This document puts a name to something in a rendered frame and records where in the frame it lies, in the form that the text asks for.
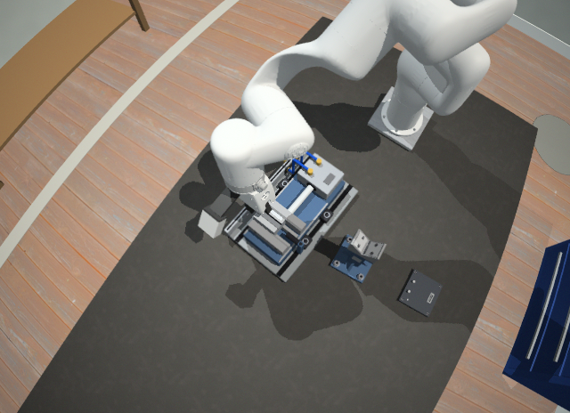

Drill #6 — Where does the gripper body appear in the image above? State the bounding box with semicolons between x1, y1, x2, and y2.
232;175;276;214

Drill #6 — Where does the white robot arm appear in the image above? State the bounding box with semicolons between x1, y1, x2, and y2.
198;0;517;239

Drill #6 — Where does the white flat bar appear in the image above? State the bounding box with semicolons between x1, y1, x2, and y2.
282;224;298;238

